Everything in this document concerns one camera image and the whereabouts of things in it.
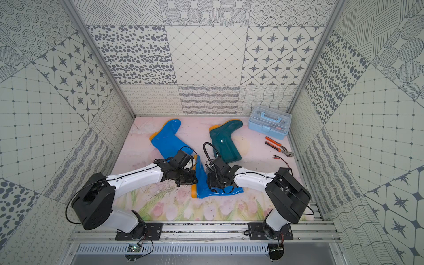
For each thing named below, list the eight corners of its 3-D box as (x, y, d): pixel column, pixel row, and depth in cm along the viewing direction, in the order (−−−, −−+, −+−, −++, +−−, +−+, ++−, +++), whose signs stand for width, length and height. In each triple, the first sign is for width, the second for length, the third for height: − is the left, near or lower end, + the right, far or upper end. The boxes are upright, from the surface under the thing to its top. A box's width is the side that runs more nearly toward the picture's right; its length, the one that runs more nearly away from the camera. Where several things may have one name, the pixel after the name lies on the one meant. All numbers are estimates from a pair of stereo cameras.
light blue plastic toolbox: (246, 130, 115) (248, 119, 106) (253, 113, 126) (255, 101, 117) (283, 141, 108) (289, 131, 100) (287, 122, 120) (292, 111, 111)
